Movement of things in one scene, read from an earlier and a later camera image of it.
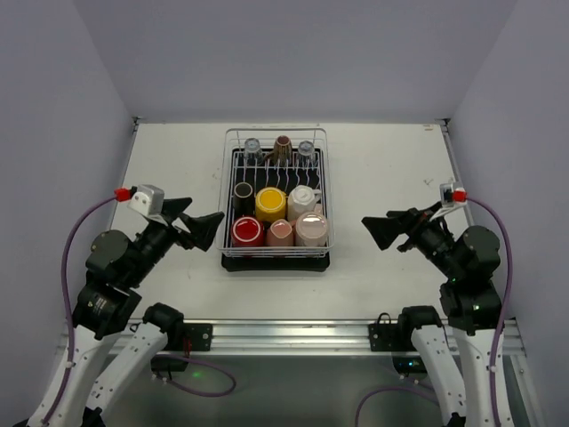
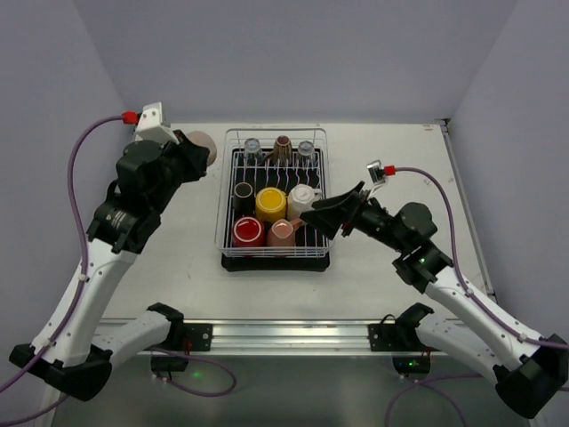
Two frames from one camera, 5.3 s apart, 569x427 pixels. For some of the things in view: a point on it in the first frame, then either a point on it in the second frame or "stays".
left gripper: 179,227 → 188,156
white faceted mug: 301,199 stays
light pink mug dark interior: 311,229 → 204,140
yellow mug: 270,205 stays
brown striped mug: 283,152 stays
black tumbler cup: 244,203 stays
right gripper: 405,229 → 353,213
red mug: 247,231 stays
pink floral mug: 281,233 stays
